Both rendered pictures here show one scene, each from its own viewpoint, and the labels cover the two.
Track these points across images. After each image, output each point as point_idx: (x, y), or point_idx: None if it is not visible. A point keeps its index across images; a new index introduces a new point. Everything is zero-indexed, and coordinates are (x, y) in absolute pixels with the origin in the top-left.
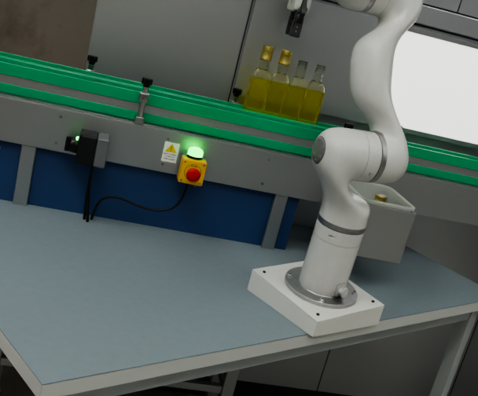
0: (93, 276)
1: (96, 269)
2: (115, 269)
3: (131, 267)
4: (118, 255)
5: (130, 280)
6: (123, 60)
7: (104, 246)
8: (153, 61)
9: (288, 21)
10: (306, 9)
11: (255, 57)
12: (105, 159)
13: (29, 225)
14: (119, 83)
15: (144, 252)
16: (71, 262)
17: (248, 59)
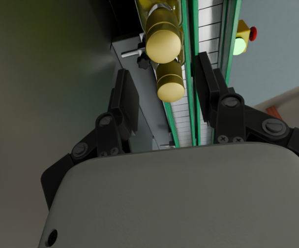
0: (297, 44)
1: (288, 45)
2: (287, 36)
3: (283, 27)
4: (264, 39)
5: None
6: (145, 147)
7: (250, 49)
8: (138, 139)
9: (133, 131)
10: (193, 173)
11: (94, 86)
12: (234, 91)
13: (230, 85)
14: (200, 132)
15: (255, 26)
16: (279, 57)
17: (103, 92)
